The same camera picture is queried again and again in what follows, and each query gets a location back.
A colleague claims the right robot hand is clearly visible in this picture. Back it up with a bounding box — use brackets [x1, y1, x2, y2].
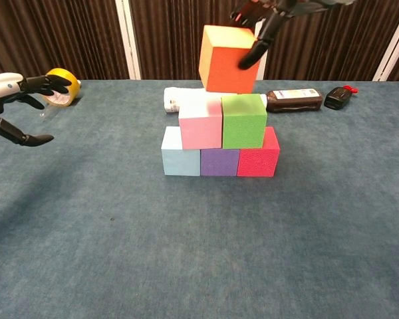
[230, 0, 355, 70]

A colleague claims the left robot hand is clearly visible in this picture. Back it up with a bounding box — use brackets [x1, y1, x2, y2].
[0, 72, 72, 148]

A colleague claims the orange foam cube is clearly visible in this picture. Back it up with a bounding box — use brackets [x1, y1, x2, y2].
[198, 25, 261, 94]

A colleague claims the green foam cube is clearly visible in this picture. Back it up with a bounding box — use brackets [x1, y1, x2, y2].
[220, 93, 267, 150]

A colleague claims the pink foam cube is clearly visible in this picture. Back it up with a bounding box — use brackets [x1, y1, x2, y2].
[178, 96, 223, 150]

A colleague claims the red foam cube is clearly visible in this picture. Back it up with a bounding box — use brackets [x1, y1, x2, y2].
[236, 126, 281, 177]

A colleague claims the purple foam cube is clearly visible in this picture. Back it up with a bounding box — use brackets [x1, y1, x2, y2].
[200, 148, 241, 177]

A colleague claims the light blue foam cube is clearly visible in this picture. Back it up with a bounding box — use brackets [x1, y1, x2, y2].
[161, 126, 201, 177]

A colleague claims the yellow tape roll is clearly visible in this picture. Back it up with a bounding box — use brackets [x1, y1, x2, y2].
[41, 68, 81, 108]

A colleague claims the brown medicine bottle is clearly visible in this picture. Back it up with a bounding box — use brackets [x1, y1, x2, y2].
[265, 88, 323, 114]

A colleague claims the small black bottle red cap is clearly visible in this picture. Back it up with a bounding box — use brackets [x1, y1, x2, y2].
[323, 85, 359, 110]

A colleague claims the white labelled drink bottle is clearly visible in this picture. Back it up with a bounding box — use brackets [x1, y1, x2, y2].
[163, 86, 239, 115]

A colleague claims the teal felt table mat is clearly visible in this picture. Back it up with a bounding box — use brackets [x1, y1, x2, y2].
[0, 78, 399, 319]

